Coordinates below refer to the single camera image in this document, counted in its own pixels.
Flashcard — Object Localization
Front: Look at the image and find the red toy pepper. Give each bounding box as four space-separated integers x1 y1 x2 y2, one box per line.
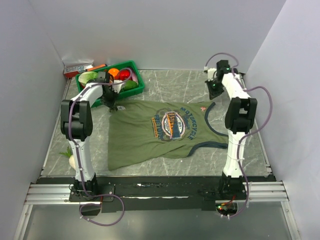
118 69 131 81

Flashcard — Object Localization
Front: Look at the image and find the white toy radish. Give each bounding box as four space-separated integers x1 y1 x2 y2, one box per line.
59 146 76 170

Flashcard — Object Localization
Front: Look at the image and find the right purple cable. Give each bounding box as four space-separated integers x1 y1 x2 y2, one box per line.
204 52 274 220

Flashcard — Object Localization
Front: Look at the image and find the purple cable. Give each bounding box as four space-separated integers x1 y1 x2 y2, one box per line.
204 52 274 220
67 66 133 227

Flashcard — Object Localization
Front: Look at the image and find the red white carton box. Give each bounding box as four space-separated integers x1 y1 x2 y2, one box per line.
63 61 94 79

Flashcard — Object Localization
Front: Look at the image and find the purple toy eggplant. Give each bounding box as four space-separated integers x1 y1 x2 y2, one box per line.
131 72 139 85

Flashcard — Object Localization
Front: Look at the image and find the aluminium rail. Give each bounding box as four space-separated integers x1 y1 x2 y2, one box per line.
24 182 289 205

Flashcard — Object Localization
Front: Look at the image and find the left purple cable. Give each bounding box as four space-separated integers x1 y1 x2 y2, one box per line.
67 66 133 227

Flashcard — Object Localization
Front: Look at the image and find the toy lettuce head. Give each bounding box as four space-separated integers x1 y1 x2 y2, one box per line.
78 71 98 87

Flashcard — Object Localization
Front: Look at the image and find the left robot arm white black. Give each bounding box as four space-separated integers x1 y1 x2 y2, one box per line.
60 72 118 201

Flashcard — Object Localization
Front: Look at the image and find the orange toy fruit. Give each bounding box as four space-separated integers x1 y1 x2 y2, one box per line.
108 68 120 79

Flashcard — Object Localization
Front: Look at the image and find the green toy pepper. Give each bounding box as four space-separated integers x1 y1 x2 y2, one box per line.
123 80 139 91

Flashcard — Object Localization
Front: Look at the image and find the olive green tank top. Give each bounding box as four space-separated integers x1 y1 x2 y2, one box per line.
107 100 229 171

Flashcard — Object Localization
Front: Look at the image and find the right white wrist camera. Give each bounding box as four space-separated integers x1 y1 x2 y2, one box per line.
204 68 217 81

